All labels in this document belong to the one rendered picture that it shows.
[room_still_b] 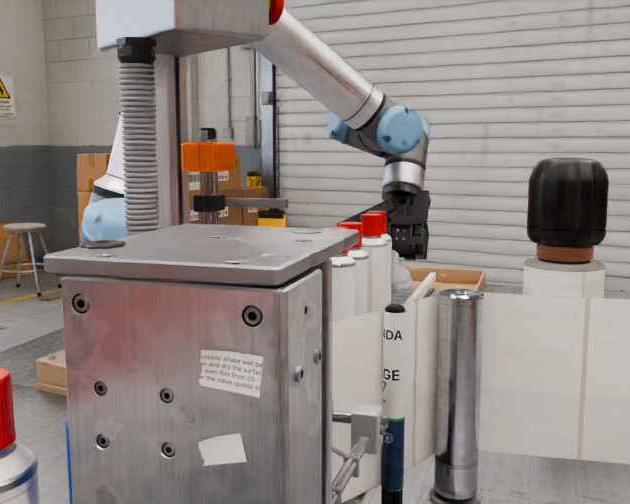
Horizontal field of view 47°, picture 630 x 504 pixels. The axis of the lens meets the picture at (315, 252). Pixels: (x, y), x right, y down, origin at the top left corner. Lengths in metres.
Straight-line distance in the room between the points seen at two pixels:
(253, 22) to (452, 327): 0.32
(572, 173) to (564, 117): 4.25
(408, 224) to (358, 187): 4.25
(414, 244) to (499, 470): 0.57
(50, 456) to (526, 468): 0.54
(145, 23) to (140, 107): 0.07
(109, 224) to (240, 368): 0.77
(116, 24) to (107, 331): 0.46
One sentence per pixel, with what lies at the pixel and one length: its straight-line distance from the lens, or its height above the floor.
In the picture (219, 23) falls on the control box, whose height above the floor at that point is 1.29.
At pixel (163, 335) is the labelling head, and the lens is 0.31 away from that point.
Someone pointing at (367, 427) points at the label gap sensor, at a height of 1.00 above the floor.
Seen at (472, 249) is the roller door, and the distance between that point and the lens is 5.23.
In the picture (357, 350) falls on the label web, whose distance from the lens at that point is 0.55.
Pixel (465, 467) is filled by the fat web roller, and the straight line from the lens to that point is 0.66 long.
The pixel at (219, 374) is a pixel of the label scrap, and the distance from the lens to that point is 0.30.
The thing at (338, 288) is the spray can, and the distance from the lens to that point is 0.93.
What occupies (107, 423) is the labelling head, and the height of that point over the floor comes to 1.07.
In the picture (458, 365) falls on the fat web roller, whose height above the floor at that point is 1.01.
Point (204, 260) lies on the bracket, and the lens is 0.30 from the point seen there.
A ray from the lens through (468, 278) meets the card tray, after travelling 1.93.
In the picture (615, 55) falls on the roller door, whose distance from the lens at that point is 5.04.
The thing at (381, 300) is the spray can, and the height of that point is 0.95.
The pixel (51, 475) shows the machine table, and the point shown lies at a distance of 0.88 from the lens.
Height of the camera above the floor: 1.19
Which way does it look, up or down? 8 degrees down
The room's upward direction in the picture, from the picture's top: straight up
